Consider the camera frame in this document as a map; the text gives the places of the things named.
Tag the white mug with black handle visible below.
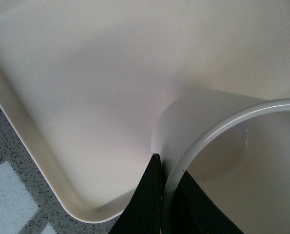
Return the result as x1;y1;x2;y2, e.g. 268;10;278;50
151;90;290;234

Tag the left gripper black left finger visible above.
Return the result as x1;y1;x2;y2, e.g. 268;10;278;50
109;154;162;234

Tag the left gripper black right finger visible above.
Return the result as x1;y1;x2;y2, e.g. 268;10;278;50
174;172;242;234

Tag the pale pink rectangular tray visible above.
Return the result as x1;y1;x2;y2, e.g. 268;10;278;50
0;0;290;223

